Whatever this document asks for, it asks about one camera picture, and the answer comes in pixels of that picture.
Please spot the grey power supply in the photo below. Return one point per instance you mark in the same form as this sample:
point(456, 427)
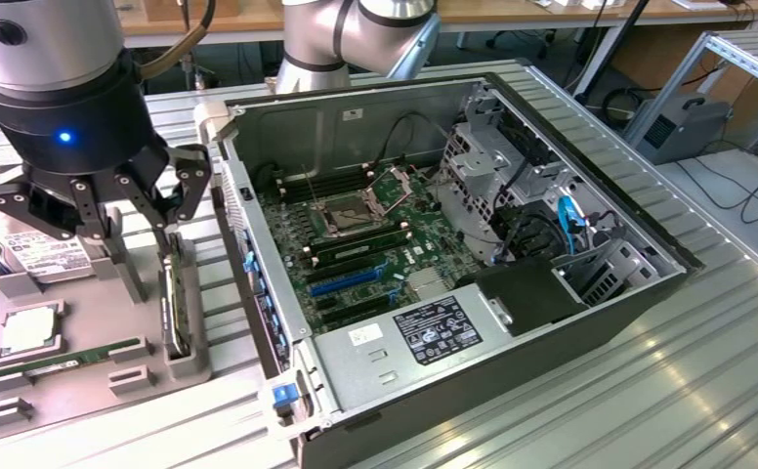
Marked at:
point(367, 371)

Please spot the green motherboard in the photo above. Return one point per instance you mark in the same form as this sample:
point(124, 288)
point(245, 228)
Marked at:
point(431, 242)

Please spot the green RAM stick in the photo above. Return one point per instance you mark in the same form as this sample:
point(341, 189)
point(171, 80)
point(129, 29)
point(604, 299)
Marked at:
point(360, 249)
point(60, 361)

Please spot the black expansion slot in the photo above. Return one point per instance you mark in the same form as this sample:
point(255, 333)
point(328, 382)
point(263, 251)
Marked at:
point(356, 309)
point(343, 271)

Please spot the aluminium frame table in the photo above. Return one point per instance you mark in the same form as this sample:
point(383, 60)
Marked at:
point(751, 54)

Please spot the grey parts rack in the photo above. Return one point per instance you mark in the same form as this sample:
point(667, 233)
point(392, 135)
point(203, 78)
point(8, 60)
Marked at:
point(92, 332)

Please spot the thin metal locking lever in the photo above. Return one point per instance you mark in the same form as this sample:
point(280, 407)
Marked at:
point(313, 190)

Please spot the silver chipset heatsink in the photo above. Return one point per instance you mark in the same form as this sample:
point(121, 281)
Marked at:
point(429, 284)

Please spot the green graphics card black cooler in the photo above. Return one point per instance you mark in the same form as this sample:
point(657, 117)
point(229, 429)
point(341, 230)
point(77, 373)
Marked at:
point(176, 293)

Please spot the silver perforated disk bay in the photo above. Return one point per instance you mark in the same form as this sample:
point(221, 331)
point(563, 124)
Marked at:
point(604, 281)

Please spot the wooden desk white frame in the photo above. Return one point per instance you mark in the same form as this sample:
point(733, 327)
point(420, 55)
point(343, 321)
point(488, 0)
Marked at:
point(516, 17)
point(243, 27)

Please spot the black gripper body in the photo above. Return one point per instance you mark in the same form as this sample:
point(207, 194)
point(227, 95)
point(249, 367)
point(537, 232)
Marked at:
point(67, 122)

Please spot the blue expansion slot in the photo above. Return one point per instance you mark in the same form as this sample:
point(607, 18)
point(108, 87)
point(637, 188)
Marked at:
point(347, 283)

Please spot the black open PC case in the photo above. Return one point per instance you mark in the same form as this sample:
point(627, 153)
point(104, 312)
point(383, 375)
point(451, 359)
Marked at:
point(548, 371)

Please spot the silver socket cover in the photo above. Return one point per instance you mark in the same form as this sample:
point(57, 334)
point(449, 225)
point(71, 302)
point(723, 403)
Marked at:
point(392, 190)

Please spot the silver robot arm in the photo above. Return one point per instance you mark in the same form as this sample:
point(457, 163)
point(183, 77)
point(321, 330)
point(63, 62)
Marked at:
point(27, 44)

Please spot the silver drive cage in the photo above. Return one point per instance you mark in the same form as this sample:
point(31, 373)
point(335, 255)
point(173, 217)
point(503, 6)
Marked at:
point(477, 163)

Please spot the silver hard disk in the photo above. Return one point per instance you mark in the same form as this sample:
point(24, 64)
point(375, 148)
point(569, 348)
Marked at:
point(33, 254)

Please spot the silver CPU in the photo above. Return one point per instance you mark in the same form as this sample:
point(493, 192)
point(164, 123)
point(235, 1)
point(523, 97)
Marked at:
point(27, 329)

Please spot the CPU socket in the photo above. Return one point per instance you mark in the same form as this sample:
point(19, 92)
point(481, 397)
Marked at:
point(347, 215)

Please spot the blue case latch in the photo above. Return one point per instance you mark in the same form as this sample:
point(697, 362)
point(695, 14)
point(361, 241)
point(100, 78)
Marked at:
point(284, 396)

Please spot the black plastic shroud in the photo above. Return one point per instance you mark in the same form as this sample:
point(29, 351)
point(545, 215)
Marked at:
point(529, 293)

